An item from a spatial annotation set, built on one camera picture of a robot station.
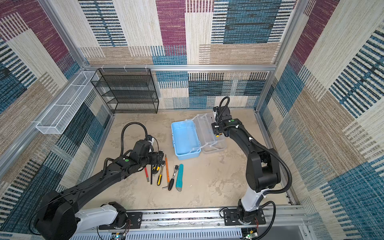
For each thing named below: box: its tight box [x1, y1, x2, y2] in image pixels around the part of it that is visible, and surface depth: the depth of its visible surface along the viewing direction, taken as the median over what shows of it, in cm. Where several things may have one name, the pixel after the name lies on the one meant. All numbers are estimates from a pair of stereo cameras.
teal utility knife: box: [176, 164, 184, 192], surface depth 89 cm
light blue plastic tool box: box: [171, 113, 227, 161], surface depth 98 cm
